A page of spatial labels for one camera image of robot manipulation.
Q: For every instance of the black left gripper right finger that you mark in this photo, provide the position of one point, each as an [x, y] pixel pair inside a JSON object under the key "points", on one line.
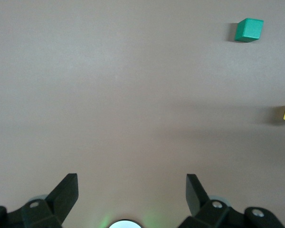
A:
{"points": [[196, 197]]}

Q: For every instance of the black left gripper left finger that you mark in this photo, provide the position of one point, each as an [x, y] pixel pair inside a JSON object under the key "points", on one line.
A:
{"points": [[61, 197]]}

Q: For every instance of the green cube block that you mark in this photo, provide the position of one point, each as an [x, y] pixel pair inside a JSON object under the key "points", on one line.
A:
{"points": [[250, 29]]}

